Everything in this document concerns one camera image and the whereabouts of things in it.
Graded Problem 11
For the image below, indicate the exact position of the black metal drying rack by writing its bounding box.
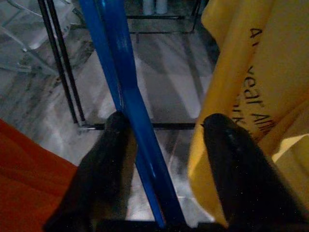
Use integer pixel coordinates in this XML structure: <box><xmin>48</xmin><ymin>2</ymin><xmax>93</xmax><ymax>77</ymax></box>
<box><xmin>37</xmin><ymin>0</ymin><xmax>202</xmax><ymax>131</ymax></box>

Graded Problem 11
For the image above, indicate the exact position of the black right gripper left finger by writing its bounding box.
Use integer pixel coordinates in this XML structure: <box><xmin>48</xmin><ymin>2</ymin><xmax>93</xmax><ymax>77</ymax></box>
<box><xmin>43</xmin><ymin>111</ymin><xmax>138</xmax><ymax>232</ymax></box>

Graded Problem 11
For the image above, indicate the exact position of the white tubular floor stand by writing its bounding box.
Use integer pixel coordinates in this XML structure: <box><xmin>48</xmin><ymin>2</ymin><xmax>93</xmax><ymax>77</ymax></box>
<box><xmin>0</xmin><ymin>0</ymin><xmax>80</xmax><ymax>78</ymax></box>

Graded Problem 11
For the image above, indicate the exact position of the blue plastic hanger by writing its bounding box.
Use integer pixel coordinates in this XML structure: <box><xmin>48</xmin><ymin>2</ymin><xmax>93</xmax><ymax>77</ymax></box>
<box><xmin>78</xmin><ymin>0</ymin><xmax>188</xmax><ymax>230</ymax></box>

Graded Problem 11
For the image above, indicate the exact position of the yellow polo shirt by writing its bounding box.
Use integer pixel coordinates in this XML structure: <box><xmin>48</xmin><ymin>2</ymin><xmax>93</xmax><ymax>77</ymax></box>
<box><xmin>187</xmin><ymin>0</ymin><xmax>309</xmax><ymax>229</ymax></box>

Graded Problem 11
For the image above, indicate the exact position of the orange polo shirt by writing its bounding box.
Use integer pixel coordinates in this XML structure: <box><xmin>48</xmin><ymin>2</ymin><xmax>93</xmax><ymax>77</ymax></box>
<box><xmin>0</xmin><ymin>117</ymin><xmax>80</xmax><ymax>232</ymax></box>

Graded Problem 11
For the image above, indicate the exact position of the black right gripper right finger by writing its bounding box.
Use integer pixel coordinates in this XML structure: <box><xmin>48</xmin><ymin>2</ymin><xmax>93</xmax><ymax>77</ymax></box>
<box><xmin>200</xmin><ymin>113</ymin><xmax>309</xmax><ymax>232</ymax></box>

